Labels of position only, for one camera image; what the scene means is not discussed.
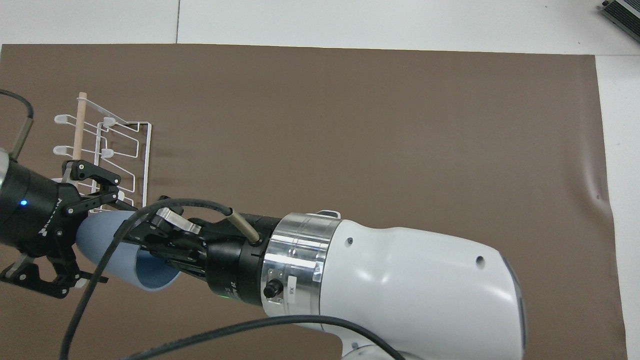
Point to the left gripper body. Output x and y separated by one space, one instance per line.
30 205

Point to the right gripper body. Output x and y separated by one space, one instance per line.
235 270

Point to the blue cup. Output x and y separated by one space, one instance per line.
95 236

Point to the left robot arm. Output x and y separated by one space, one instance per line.
2 175

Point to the grey metal box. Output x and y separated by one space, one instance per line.
624 12

